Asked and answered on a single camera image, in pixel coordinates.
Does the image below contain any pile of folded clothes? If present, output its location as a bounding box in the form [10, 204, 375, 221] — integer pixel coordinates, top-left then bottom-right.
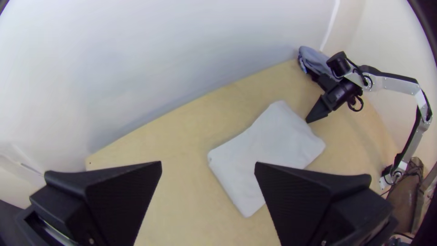
[297, 46, 343, 90]

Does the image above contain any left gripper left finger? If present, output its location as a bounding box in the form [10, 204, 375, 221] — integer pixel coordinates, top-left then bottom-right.
[29, 161, 163, 246]

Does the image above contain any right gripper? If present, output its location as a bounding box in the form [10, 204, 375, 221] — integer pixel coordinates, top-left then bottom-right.
[304, 79, 364, 125]

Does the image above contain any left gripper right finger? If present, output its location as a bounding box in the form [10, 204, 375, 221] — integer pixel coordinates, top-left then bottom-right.
[254, 161, 399, 246]

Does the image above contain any black cable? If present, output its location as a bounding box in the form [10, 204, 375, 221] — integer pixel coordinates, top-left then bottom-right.
[347, 95, 365, 113]

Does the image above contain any white t-shirt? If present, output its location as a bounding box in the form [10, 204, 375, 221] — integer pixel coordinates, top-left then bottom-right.
[207, 99, 326, 219]

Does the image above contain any white wall cable duct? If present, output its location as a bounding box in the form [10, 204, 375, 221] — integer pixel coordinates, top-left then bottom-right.
[319, 0, 342, 52]

